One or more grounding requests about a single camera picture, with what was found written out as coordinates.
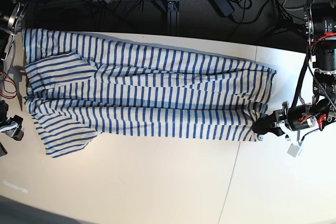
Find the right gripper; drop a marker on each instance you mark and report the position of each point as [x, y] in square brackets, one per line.
[11, 126]

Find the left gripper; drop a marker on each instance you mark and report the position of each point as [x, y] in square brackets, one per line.
[287, 120]

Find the blue white striped T-shirt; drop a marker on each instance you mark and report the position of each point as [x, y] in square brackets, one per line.
[80, 86]

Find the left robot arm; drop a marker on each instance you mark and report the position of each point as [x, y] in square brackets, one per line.
[314, 98]

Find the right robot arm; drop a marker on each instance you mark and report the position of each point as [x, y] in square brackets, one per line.
[12, 13]

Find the black object at left edge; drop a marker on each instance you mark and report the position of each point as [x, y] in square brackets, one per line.
[3, 151]

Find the black tripod stand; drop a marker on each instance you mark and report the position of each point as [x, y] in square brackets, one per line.
[284, 22]

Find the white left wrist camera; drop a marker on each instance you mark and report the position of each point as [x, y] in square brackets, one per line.
[294, 150]

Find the aluminium frame post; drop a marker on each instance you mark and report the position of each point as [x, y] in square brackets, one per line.
[173, 17]

